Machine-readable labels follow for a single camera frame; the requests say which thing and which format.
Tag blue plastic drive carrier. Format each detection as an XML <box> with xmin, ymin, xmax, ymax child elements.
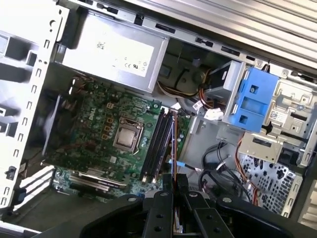
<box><xmin>231</xmin><ymin>66</ymin><xmax>280</xmax><ymax>132</ymax></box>

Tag white expansion slot cover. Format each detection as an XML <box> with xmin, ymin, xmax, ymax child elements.
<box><xmin>21</xmin><ymin>175</ymin><xmax>54</xmax><ymax>196</ymax></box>
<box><xmin>19</xmin><ymin>166</ymin><xmax>55</xmax><ymax>185</ymax></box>
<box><xmin>13</xmin><ymin>184</ymin><xmax>53</xmax><ymax>211</ymax></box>

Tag blue SATA connector cable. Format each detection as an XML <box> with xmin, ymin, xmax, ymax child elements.
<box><xmin>167</xmin><ymin>158</ymin><xmax>206</xmax><ymax>174</ymax></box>

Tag orange red wire bundle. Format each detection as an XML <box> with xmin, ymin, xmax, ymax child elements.
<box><xmin>235</xmin><ymin>137</ymin><xmax>262</xmax><ymax>209</ymax></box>

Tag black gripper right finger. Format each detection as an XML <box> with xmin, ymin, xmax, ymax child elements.
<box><xmin>177</xmin><ymin>174</ymin><xmax>297</xmax><ymax>238</ymax></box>

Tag silver CPU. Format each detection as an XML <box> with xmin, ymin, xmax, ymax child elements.
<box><xmin>116</xmin><ymin>125</ymin><xmax>138</xmax><ymax>147</ymax></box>

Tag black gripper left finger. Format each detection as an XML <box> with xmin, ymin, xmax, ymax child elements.
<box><xmin>41</xmin><ymin>173</ymin><xmax>174</xmax><ymax>238</ymax></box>

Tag black data cables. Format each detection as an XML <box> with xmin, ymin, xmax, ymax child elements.
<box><xmin>200</xmin><ymin>142</ymin><xmax>249</xmax><ymax>202</ymax></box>

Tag power supply wire bundle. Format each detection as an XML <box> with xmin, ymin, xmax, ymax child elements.
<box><xmin>156</xmin><ymin>66</ymin><xmax>217</xmax><ymax>106</ymax></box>

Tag silver drive bracket plate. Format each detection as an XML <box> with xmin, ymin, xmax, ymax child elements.
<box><xmin>240</xmin><ymin>131</ymin><xmax>283</xmax><ymax>165</ymax></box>

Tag black open PC case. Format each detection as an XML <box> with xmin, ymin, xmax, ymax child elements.
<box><xmin>0</xmin><ymin>0</ymin><xmax>317</xmax><ymax>238</ymax></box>

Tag white wire connector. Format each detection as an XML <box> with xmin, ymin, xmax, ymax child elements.
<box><xmin>203</xmin><ymin>108</ymin><xmax>224</xmax><ymax>121</ymax></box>

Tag black graphics card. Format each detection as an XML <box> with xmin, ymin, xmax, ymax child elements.
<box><xmin>68</xmin><ymin>167</ymin><xmax>128</xmax><ymax>198</ymax></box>

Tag green motherboard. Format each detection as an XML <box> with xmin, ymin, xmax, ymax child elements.
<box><xmin>42</xmin><ymin>76</ymin><xmax>191</xmax><ymax>199</ymax></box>

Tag grey plastic parts rack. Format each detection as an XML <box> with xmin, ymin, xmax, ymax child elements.
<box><xmin>0</xmin><ymin>31</ymin><xmax>40</xmax><ymax>139</ymax></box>

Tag CPU socket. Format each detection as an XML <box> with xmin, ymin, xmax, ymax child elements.
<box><xmin>112</xmin><ymin>116</ymin><xmax>146</xmax><ymax>154</ymax></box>

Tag grey power supply unit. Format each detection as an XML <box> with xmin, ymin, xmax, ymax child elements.
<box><xmin>58</xmin><ymin>9</ymin><xmax>169</xmax><ymax>94</ymax></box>

